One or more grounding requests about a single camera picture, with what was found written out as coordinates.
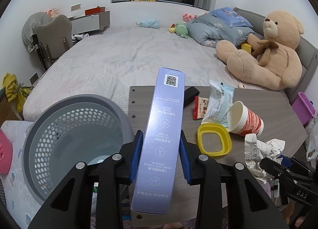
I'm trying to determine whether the white paper ball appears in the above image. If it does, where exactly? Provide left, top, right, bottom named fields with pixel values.
left=244, top=133, right=285, bottom=184

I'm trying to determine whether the red white paper cup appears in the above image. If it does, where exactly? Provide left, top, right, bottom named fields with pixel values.
left=228, top=101, right=264, bottom=137

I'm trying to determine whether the yellow plastic lid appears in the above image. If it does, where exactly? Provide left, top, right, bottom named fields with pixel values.
left=197, top=123, right=232, bottom=157

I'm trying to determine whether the light blue wipes packet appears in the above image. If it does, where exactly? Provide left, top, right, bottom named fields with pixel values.
left=201, top=80, right=235, bottom=130

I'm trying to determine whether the lavender long carton box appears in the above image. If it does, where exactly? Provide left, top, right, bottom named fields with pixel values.
left=131, top=67, right=185, bottom=215

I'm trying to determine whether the red white snack wrapper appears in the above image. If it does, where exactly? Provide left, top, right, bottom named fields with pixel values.
left=193, top=96, right=209, bottom=120

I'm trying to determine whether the black strap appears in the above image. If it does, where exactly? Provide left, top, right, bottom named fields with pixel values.
left=183, top=86, right=201, bottom=109

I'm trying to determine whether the grey perforated trash basket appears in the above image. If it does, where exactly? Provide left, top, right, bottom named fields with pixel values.
left=22, top=94, right=134, bottom=204

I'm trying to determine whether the right hand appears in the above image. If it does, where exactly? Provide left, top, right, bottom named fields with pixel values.
left=282, top=200, right=317, bottom=228

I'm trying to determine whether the grey wooden board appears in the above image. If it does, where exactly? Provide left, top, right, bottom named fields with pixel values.
left=128, top=86, right=307, bottom=226

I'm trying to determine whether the blue printed small mattress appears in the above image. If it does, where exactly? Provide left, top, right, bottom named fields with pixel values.
left=1, top=120, right=40, bottom=228

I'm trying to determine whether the purple plastic bin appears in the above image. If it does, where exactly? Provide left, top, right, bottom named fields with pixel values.
left=292, top=92, right=316, bottom=125

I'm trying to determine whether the small pink mouse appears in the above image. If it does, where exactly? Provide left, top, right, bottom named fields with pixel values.
left=238, top=83, right=245, bottom=89

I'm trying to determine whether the pink plastic stool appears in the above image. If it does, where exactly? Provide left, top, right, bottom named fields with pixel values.
left=0, top=130, right=12, bottom=175

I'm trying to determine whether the large tan teddy bear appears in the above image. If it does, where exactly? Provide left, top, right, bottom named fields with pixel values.
left=216, top=10, right=304, bottom=90

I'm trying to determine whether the yellow toy block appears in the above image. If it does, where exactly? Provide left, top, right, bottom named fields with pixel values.
left=241, top=43, right=252, bottom=54

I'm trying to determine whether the yellow cloth bundle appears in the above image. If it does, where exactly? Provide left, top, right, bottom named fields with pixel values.
left=3, top=73, right=33, bottom=114

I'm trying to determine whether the white checkered bed mattress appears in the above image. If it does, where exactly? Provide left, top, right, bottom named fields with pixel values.
left=22, top=26, right=281, bottom=122

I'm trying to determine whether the grey blue folded quilt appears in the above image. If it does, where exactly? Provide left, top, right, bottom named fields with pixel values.
left=186, top=14, right=255, bottom=48

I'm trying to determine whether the blue patterned pillow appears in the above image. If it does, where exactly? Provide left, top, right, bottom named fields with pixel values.
left=209, top=7, right=253, bottom=27

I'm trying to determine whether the green frog plush toy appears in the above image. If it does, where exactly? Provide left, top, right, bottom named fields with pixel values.
left=168, top=22, right=189, bottom=39

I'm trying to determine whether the grey upholstered chair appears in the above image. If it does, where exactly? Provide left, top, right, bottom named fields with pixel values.
left=36, top=15, right=73, bottom=68

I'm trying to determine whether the pink plush toy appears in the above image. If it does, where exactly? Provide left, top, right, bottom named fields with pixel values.
left=182, top=13, right=197, bottom=23

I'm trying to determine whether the light blue plush toy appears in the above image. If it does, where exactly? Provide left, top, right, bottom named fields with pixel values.
left=136, top=19, right=160, bottom=29

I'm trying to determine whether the grey garment on chair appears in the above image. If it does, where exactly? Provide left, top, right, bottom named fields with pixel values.
left=21, top=12, right=52, bottom=53

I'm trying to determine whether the red box on desk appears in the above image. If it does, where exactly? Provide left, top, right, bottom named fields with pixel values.
left=85, top=6, right=106, bottom=16

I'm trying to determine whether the grey white wall desk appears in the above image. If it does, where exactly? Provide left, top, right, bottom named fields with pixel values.
left=71, top=11, right=111, bottom=35

